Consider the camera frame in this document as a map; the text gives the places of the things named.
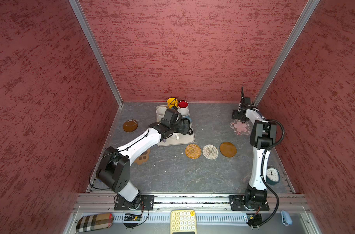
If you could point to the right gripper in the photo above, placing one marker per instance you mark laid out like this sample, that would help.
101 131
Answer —
235 115

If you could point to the pink flower coaster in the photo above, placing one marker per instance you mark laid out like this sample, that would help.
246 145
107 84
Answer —
241 128

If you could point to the woven rattan coaster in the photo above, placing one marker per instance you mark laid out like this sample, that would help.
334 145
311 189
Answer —
193 151

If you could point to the brown wooden coaster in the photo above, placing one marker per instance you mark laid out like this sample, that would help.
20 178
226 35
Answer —
228 150

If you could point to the white braided coaster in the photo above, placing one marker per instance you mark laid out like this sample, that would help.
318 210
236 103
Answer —
210 152

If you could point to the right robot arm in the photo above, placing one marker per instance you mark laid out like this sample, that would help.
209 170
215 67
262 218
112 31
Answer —
265 135

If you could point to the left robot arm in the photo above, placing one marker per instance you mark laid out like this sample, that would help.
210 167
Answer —
114 166

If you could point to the brown glossy coaster left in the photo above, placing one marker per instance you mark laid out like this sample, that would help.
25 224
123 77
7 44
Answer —
130 125

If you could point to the brown paw coaster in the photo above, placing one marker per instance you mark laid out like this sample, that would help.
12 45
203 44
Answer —
144 157

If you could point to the white mug rear left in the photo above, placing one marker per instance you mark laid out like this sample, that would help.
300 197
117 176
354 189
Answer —
160 112

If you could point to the black mug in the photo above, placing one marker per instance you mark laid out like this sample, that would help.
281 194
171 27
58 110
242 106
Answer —
186 127

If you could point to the blue floral mug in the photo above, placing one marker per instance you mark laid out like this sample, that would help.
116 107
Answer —
185 113

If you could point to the yellow mug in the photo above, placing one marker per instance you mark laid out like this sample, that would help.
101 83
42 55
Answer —
172 102

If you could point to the red interior mug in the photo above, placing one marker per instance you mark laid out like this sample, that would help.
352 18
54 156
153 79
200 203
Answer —
183 104

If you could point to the teal alarm clock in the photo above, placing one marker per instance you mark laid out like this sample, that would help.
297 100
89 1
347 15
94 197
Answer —
272 176

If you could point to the yellow keypad calculator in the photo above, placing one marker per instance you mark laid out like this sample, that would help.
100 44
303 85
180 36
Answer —
183 222

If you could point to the light blue small device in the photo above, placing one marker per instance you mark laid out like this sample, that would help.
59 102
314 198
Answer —
286 218

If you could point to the plaid glasses case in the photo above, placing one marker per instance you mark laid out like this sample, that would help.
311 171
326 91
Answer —
94 222

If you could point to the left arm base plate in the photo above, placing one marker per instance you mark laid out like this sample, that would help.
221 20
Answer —
146 201

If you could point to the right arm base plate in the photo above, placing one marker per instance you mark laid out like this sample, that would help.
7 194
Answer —
241 203

